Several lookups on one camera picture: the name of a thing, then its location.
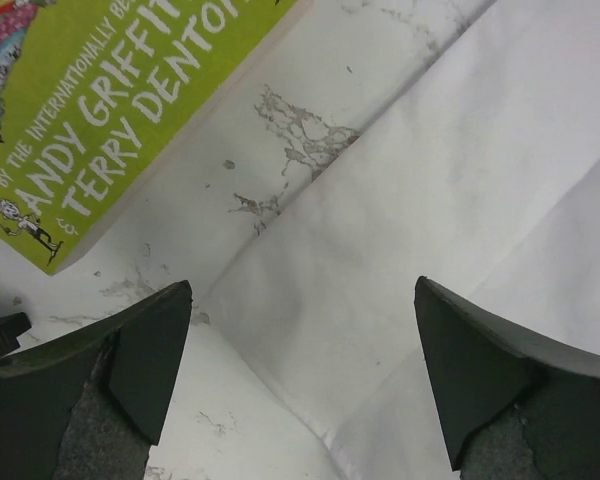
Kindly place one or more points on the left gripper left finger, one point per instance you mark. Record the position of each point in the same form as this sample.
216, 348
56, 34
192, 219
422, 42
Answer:
92, 403

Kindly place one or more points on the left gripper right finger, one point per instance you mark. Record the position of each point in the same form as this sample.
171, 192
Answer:
511, 402

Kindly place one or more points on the white long sleeve shirt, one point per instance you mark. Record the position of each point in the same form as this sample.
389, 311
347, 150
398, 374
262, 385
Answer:
395, 303

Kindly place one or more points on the green paperback book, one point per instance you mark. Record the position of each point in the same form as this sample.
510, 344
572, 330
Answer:
94, 94

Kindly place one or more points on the purple marker pen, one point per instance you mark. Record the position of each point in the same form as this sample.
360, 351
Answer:
11, 328

